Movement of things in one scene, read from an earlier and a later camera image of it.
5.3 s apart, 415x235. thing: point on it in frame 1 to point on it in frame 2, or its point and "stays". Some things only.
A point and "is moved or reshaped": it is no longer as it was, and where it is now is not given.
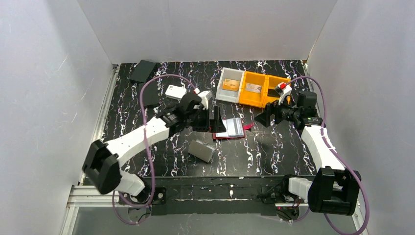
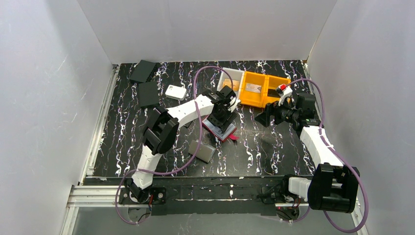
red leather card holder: [235, 129] is moved or reshaped
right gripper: [271, 111] stays
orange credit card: [231, 84] stays
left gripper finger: [217, 125] to [227, 121]
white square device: [175, 92] stays
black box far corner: [143, 72] stays
